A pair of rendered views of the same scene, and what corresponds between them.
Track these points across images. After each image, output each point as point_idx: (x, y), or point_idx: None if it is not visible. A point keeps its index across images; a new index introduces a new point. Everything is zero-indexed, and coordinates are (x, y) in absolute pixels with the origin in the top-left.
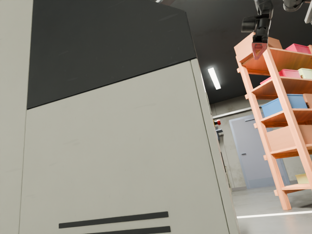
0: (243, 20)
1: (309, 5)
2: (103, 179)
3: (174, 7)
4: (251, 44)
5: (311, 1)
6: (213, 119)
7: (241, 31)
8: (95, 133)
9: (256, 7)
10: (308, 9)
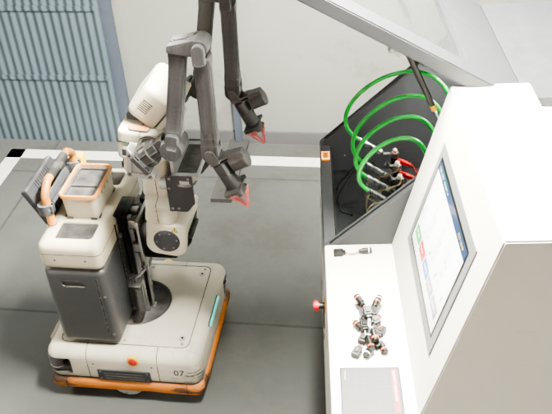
0: (246, 150)
1: (202, 163)
2: None
3: (327, 134)
4: (247, 186)
5: (204, 160)
6: (324, 298)
7: (250, 164)
8: None
9: (218, 137)
10: (201, 167)
